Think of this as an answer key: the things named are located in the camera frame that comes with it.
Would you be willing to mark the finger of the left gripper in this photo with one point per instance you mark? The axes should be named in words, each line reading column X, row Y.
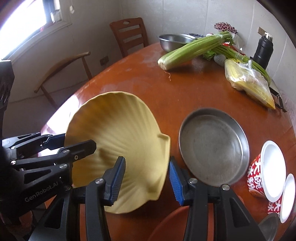
column 65, row 155
column 34, row 142

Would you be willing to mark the black thermos bottle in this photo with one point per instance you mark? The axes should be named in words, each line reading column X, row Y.
column 264, row 50

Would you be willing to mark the yellow shell-shaped plate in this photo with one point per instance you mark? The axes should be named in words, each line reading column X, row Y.
column 121, row 124

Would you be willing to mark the bagged yellow corn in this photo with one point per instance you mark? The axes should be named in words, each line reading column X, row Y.
column 243, row 77

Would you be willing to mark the large celery bunch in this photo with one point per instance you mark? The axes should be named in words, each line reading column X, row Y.
column 192, row 50

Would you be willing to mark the white foam-netted fruit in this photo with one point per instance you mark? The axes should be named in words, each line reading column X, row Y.
column 220, row 59

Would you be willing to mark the steel mixing bowl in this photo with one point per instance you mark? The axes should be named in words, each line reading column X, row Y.
column 171, row 42

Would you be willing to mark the thin celery bunch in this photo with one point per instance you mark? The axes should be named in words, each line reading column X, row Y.
column 230, row 53

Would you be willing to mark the dark wooden slat chair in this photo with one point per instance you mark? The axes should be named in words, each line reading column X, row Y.
column 129, row 33

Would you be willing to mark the small red noodle bowl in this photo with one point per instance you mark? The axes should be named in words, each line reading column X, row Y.
column 283, row 207

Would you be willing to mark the round steel pan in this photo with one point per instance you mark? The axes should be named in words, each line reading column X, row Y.
column 214, row 147

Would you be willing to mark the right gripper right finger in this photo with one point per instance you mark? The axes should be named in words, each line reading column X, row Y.
column 232, row 220

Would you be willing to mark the large red noodle bowl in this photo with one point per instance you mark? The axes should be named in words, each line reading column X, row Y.
column 267, row 173

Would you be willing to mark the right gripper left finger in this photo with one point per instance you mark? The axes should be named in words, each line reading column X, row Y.
column 61, row 220

